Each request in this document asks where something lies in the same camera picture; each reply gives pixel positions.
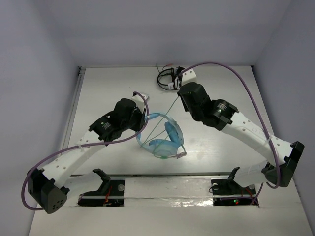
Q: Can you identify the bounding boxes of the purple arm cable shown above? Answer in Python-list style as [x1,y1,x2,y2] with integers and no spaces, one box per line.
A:
[21,91,150,210]
[177,61,282,206]

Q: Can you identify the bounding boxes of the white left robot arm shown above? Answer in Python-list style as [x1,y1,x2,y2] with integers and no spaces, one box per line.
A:
[21,92,149,214]

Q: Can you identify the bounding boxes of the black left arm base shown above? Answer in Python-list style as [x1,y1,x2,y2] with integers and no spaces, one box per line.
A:
[78,169,125,207]

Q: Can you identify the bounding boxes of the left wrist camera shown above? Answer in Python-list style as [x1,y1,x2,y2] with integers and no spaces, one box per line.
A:
[131,92,150,110]

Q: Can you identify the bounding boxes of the black and white headphones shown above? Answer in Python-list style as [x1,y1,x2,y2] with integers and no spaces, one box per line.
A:
[157,63,185,91]

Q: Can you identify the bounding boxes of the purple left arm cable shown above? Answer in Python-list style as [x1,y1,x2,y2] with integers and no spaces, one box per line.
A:
[21,91,150,210]

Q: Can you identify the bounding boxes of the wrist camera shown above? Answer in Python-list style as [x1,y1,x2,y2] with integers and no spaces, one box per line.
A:
[179,69,197,87]
[131,92,150,110]

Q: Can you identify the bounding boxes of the silver tape strip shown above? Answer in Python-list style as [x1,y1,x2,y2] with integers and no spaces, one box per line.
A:
[124,177,213,207]

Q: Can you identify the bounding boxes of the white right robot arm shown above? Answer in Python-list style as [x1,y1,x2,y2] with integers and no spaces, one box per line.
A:
[178,82,305,193]

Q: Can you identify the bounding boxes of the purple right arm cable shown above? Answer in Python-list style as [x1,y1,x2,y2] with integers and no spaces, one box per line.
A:
[177,61,282,206]

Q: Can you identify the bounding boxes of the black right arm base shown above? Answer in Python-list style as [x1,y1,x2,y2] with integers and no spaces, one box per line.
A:
[208,167,258,207]

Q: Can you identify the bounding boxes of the light blue headphones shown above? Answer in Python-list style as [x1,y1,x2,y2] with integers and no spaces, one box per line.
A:
[136,113,187,159]

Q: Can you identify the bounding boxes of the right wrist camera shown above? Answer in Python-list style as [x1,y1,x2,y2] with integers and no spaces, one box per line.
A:
[179,69,197,87]

